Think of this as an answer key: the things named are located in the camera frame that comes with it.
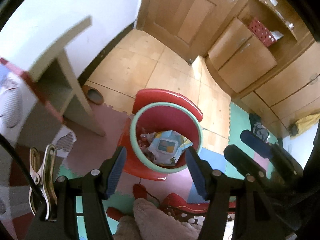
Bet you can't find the white bedside table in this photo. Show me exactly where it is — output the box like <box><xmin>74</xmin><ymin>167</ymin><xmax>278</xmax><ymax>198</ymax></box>
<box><xmin>1</xmin><ymin>15</ymin><xmax>105</xmax><ymax>137</ymax></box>

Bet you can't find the teal wet wipes pack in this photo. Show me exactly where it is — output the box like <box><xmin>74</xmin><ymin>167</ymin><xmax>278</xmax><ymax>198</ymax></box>
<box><xmin>149</xmin><ymin>130</ymin><xmax>193</xmax><ymax>166</ymax></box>

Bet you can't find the dark crumpled clothing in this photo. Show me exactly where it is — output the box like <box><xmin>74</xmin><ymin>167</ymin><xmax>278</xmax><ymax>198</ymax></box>
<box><xmin>249</xmin><ymin>113</ymin><xmax>269</xmax><ymax>142</ymax></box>

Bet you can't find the red perforated basket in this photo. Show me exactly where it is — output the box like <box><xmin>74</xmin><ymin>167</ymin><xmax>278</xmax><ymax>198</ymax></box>
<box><xmin>248</xmin><ymin>17</ymin><xmax>276</xmax><ymax>48</ymax></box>

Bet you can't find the red green trash bin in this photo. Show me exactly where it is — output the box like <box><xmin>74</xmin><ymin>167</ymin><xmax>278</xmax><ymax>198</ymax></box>
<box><xmin>129</xmin><ymin>102</ymin><xmax>203</xmax><ymax>174</ymax></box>

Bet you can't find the metal spring clamp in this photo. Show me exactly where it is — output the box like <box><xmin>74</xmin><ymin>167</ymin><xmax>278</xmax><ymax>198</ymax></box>
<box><xmin>29</xmin><ymin>144</ymin><xmax>57</xmax><ymax>222</ymax></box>

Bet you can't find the white feather shuttlecock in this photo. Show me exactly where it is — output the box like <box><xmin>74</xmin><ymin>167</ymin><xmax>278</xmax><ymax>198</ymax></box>
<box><xmin>138</xmin><ymin>128</ymin><xmax>156</xmax><ymax>153</ymax></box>

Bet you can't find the wooden cabinet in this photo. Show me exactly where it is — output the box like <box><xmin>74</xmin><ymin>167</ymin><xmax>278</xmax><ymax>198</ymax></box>
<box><xmin>206</xmin><ymin>0</ymin><xmax>319</xmax><ymax>138</ymax></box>

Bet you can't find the brown slipper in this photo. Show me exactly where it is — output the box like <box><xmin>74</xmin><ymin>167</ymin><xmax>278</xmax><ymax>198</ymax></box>
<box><xmin>82</xmin><ymin>85</ymin><xmax>104</xmax><ymax>105</ymax></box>

